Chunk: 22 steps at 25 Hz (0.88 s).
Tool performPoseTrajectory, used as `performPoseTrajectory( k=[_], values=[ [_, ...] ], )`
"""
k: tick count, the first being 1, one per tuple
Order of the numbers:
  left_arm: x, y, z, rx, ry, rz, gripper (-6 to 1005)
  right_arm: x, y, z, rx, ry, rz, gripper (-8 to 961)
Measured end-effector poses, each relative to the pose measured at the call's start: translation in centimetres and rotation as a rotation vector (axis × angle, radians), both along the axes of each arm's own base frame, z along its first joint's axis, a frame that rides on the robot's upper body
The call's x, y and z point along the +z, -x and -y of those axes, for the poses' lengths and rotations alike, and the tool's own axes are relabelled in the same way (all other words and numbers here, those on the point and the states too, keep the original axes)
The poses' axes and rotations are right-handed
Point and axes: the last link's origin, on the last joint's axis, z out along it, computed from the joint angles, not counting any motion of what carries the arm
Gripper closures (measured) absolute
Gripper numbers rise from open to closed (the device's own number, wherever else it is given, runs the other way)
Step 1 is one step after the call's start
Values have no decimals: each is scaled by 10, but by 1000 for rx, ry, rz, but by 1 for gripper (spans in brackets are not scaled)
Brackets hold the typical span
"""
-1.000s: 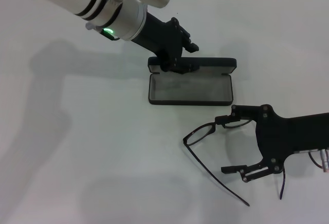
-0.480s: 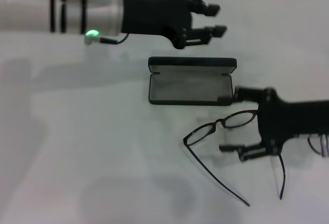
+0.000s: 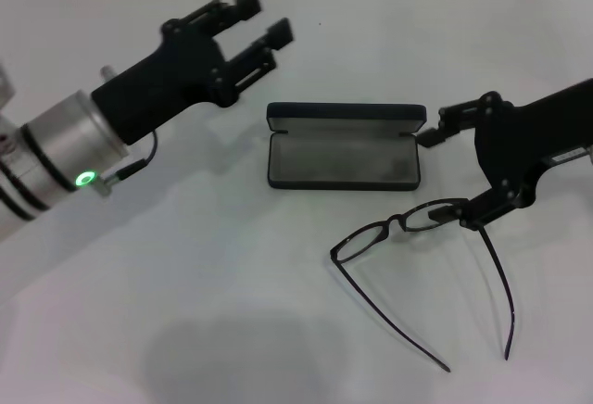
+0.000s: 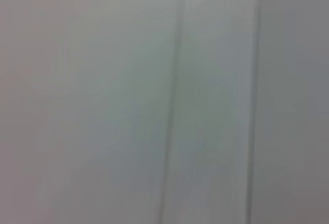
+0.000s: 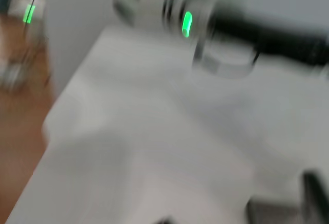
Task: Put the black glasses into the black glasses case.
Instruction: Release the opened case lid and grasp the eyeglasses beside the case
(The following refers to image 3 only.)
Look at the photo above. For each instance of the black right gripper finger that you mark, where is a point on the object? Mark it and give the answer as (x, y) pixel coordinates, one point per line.
(458, 119)
(482, 209)

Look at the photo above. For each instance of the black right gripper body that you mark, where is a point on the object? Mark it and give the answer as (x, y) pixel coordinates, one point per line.
(523, 135)

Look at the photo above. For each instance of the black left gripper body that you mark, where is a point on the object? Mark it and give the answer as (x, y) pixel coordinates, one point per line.
(153, 84)

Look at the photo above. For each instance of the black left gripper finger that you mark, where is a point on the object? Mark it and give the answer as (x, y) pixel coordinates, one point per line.
(280, 35)
(245, 5)

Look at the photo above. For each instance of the black glasses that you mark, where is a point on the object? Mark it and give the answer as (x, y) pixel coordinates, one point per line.
(396, 220)

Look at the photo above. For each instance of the black glasses case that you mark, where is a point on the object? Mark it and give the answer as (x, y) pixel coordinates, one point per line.
(343, 112)

